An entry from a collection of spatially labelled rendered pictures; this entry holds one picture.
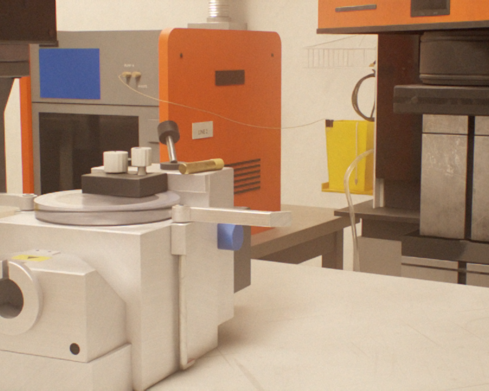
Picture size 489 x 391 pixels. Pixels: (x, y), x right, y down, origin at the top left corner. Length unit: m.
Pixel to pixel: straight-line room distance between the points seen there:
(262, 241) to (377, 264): 0.32
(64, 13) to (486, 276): 3.33
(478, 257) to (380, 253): 1.14
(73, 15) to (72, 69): 2.28
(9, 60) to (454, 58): 0.55
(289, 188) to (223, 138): 1.73
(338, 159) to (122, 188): 1.75
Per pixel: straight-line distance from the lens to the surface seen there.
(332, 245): 2.39
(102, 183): 0.62
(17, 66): 0.67
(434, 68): 1.10
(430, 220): 1.12
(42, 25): 0.68
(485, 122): 1.09
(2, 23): 0.65
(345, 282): 0.83
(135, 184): 0.61
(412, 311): 0.74
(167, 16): 3.94
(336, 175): 2.35
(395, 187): 2.29
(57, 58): 1.98
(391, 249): 2.21
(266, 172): 2.12
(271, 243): 2.05
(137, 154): 0.62
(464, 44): 1.07
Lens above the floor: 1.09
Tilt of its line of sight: 8 degrees down
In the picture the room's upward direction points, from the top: straight up
